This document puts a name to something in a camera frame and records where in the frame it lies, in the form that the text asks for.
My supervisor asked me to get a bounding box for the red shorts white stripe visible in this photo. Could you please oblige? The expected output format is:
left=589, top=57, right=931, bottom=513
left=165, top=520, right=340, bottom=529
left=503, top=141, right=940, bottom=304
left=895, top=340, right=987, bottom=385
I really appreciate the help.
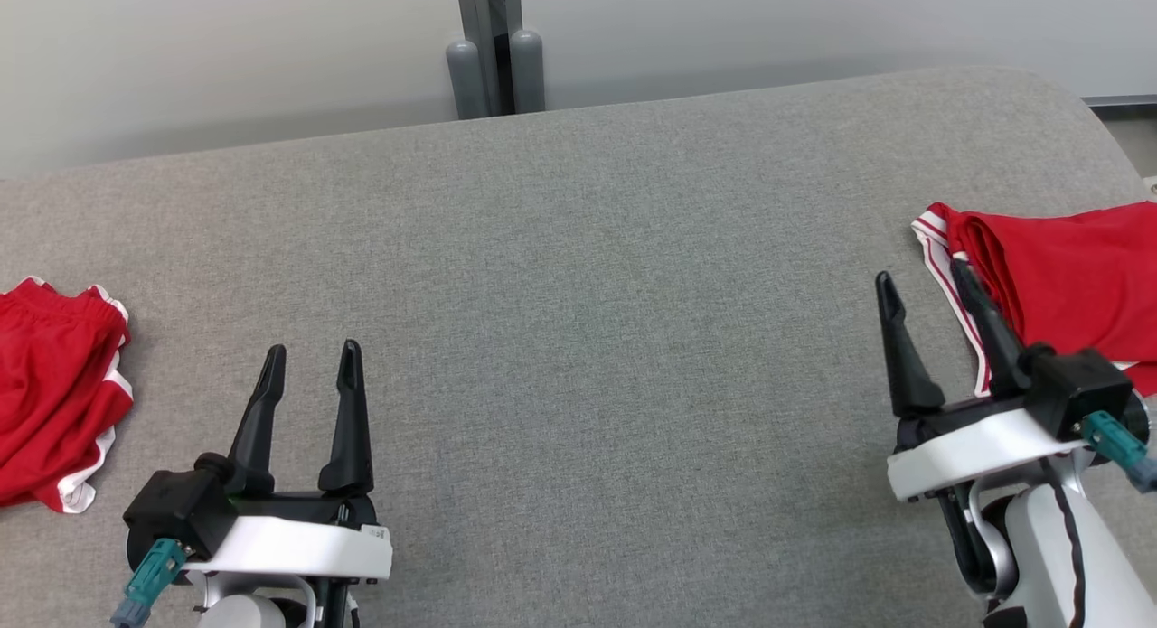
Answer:
left=0, top=277, right=135, bottom=514

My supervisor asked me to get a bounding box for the camera cable teal plug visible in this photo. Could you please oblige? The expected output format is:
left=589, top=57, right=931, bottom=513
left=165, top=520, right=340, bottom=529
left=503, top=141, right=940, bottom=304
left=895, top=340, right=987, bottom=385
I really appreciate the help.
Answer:
left=110, top=538, right=191, bottom=628
left=1080, top=411, right=1157, bottom=493

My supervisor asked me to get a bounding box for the grey metal wall post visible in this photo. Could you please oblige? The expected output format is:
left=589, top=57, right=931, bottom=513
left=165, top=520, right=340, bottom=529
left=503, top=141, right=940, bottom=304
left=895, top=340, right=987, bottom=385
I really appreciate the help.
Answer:
left=455, top=0, right=523, bottom=118

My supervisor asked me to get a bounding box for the right camera cable teal plug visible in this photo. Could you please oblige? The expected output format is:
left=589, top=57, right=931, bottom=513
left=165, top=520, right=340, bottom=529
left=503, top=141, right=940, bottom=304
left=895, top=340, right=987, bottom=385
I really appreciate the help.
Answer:
left=1080, top=411, right=1157, bottom=493

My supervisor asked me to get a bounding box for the red basketball jersey white trim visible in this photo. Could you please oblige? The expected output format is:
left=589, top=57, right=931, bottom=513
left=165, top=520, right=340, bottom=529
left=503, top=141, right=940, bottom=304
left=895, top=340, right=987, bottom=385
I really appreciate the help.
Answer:
left=911, top=201, right=1157, bottom=398

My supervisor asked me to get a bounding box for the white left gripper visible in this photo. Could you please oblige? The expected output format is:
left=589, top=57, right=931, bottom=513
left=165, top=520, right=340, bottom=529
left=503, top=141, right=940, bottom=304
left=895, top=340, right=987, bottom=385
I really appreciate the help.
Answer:
left=185, top=339, right=394, bottom=628

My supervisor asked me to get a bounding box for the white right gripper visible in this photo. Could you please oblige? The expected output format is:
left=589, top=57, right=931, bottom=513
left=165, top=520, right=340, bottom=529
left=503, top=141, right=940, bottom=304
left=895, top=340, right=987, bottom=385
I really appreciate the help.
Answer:
left=874, top=258, right=1149, bottom=595

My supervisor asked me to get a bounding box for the thin black right gripper cable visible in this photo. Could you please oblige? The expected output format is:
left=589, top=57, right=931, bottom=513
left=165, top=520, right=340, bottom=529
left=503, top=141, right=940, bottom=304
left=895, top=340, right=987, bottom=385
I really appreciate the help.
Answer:
left=1042, top=456, right=1087, bottom=613

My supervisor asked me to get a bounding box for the left camera cable teal plug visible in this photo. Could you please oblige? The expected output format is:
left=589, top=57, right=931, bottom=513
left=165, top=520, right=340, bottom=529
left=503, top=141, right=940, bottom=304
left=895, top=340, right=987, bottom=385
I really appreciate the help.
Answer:
left=110, top=538, right=191, bottom=628

